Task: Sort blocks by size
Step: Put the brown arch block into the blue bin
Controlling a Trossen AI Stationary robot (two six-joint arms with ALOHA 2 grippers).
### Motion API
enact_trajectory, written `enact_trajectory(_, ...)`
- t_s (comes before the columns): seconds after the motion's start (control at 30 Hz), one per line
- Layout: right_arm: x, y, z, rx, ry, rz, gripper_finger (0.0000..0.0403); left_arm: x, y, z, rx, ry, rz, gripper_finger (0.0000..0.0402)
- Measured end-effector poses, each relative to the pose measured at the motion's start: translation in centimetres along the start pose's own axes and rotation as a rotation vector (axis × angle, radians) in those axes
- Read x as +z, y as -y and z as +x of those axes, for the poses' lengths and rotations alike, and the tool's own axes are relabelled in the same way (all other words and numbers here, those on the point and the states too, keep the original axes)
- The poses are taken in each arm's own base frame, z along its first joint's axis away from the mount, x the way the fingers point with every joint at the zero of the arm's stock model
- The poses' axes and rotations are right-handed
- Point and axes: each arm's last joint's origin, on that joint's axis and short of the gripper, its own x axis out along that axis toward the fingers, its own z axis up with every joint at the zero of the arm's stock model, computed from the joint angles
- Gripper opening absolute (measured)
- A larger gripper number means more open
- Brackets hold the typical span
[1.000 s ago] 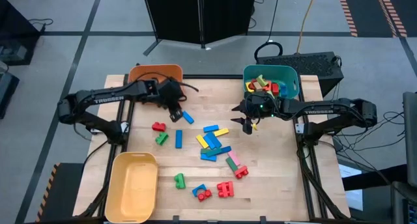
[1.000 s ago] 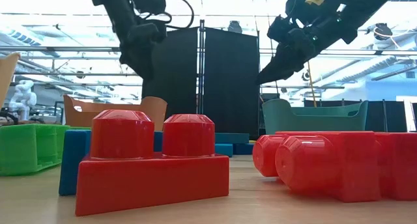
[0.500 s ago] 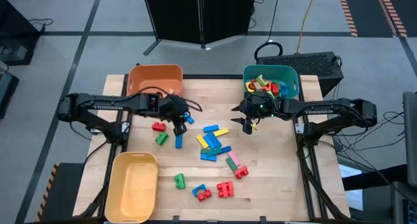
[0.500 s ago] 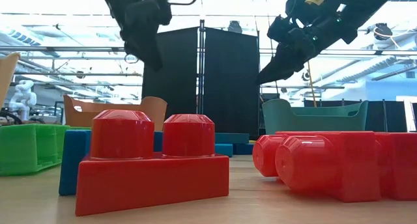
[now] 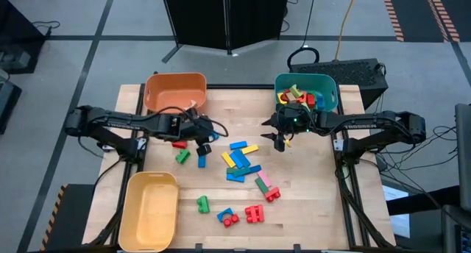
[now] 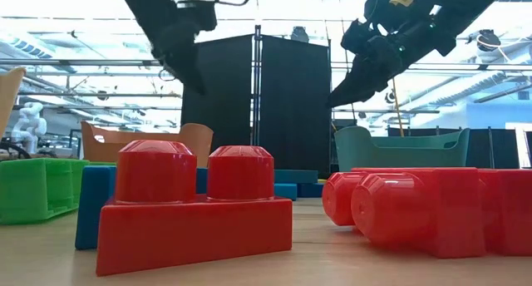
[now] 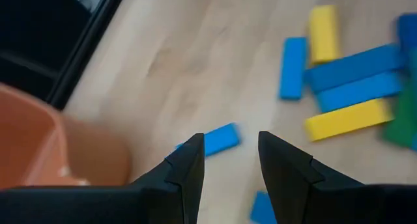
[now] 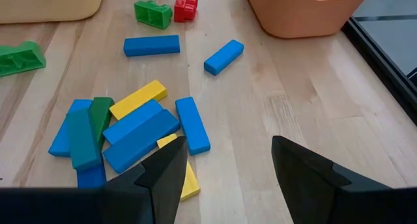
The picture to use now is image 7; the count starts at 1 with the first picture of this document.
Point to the short blue wooden plank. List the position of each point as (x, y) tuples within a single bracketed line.
[(221, 139)]

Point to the green wooden plank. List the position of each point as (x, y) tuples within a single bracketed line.
[(402, 126)]

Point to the orange plastic bin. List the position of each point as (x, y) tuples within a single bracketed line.
[(32, 136)]

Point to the long blue wooden plank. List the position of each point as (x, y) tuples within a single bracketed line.
[(260, 209)]

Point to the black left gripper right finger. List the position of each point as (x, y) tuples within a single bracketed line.
[(286, 185)]

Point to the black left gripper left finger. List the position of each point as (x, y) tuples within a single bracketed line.
[(189, 172)]

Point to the yellow wooden plank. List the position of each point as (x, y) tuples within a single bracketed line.
[(324, 35), (347, 120)]

